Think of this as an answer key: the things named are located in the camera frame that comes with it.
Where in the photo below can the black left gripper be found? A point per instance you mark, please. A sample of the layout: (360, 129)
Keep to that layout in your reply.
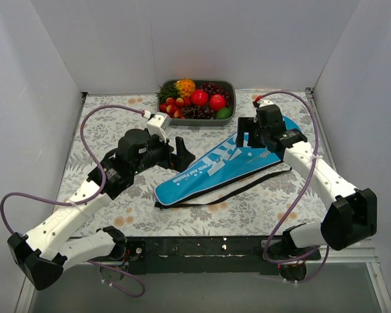
(169, 154)

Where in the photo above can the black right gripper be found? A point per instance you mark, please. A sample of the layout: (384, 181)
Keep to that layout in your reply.
(253, 133)

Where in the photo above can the blue sport racket bag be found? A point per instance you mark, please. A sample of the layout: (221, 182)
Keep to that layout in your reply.
(224, 165)

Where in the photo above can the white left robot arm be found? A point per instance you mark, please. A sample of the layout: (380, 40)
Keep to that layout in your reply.
(46, 251)

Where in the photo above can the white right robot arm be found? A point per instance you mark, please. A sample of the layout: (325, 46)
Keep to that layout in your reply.
(351, 212)

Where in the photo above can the green lime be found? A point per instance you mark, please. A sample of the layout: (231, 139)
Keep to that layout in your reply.
(224, 113)

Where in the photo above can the red apple right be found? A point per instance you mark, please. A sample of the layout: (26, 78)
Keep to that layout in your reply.
(217, 102)

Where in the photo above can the red apple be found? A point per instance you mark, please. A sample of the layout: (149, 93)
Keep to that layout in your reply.
(199, 98)
(217, 102)

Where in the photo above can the dark grape bunch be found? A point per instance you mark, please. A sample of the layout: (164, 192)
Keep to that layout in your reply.
(204, 112)

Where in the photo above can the small red peaches cluster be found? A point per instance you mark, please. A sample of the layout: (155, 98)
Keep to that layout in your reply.
(176, 108)

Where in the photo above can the red apple left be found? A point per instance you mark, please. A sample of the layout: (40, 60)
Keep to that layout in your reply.
(199, 98)

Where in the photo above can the orange toy pineapple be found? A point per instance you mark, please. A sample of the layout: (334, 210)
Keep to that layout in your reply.
(185, 87)

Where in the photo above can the floral table mat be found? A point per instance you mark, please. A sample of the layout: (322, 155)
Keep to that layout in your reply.
(254, 212)

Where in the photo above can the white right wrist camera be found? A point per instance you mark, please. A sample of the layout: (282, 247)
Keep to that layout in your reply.
(260, 101)

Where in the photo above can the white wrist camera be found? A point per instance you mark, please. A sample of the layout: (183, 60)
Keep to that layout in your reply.
(157, 124)
(260, 101)

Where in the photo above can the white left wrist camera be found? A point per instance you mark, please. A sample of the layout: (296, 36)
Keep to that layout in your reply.
(157, 124)

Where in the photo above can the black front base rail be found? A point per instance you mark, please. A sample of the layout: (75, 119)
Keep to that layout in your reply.
(161, 255)

